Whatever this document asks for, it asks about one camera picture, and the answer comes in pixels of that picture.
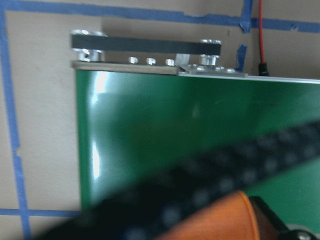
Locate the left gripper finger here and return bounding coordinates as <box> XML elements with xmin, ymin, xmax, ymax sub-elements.
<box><xmin>249</xmin><ymin>196</ymin><xmax>320</xmax><ymax>240</ymax></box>

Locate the plain orange cylinder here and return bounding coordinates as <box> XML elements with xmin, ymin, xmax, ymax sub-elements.
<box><xmin>157</xmin><ymin>191</ymin><xmax>261</xmax><ymax>240</ymax></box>

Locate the green conveyor belt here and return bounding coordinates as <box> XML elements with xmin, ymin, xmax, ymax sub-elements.
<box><xmin>71</xmin><ymin>30</ymin><xmax>320</xmax><ymax>239</ymax></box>

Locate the black cable drag chain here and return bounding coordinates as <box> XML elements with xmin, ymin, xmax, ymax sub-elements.
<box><xmin>32</xmin><ymin>118</ymin><xmax>320</xmax><ymax>240</ymax></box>

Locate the red black power cable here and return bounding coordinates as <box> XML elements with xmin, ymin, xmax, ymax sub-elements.
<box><xmin>257</xmin><ymin>0</ymin><xmax>271</xmax><ymax>76</ymax></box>

